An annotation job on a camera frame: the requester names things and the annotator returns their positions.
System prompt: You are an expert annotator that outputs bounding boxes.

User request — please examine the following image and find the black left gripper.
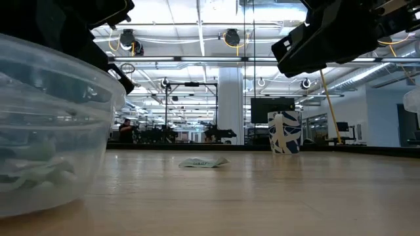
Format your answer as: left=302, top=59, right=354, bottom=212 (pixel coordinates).
left=0, top=0, right=136, bottom=96

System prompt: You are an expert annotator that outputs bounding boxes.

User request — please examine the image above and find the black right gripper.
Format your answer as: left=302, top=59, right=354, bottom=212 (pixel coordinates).
left=270, top=0, right=396, bottom=79

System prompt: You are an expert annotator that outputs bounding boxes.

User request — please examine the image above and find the clear plastic bin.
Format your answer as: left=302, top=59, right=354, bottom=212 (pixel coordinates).
left=0, top=32, right=127, bottom=219

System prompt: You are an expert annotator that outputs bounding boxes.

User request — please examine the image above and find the white packet with black print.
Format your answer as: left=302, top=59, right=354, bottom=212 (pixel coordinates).
left=0, top=159, right=77, bottom=193

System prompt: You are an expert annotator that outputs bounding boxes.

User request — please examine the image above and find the thin black vertical pole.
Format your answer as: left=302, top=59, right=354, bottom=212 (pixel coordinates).
left=243, top=0, right=247, bottom=145
left=252, top=0, right=257, bottom=145

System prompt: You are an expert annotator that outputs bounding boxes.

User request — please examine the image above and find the person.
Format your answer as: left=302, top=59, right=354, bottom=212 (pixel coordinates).
left=118, top=118, right=136, bottom=144

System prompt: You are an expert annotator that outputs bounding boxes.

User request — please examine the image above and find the dark background workstation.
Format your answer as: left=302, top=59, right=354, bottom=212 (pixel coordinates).
left=136, top=126, right=179, bottom=144

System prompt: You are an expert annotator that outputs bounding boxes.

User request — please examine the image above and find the black monitor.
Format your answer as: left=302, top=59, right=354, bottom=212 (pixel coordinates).
left=251, top=97, right=296, bottom=125

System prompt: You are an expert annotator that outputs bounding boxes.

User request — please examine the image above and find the blue and white patterned cup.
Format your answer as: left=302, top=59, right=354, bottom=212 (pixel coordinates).
left=267, top=110, right=303, bottom=155

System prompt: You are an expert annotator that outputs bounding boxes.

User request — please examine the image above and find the black office chair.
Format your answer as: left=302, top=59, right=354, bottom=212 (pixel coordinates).
left=335, top=121, right=357, bottom=144

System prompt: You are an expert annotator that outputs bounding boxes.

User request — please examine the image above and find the white building column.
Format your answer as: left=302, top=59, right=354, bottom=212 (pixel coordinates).
left=217, top=67, right=245, bottom=146

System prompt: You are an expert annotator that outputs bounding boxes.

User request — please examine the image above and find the long ceiling light bar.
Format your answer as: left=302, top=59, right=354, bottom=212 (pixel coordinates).
left=109, top=56, right=420, bottom=64

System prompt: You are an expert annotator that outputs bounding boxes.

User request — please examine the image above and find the white packet with green print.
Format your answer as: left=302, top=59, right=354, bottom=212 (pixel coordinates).
left=178, top=156, right=231, bottom=169

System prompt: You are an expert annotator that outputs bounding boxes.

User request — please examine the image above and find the translucent plastic container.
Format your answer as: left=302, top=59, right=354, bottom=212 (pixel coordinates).
left=402, top=87, right=420, bottom=114

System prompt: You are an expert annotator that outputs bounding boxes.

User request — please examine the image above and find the dark door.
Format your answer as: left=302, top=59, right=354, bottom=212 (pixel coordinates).
left=396, top=104, right=420, bottom=147

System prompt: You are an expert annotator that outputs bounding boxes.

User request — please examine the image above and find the coiled black ceiling cable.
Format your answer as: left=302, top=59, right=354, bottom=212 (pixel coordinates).
left=119, top=62, right=137, bottom=75

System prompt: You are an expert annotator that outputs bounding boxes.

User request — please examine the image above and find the black ceiling cord reel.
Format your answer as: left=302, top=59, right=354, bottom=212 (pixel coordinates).
left=119, top=28, right=145, bottom=56
left=223, top=28, right=242, bottom=48

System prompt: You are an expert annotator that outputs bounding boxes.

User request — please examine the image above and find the silver ceiling duct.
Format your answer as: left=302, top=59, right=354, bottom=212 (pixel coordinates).
left=324, top=49, right=420, bottom=93

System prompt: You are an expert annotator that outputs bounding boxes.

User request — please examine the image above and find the black metal frame rig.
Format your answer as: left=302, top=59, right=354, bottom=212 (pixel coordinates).
left=164, top=82, right=219, bottom=130

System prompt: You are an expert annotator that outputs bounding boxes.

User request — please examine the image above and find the black table edge rail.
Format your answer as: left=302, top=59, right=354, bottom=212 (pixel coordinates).
left=106, top=142, right=420, bottom=158

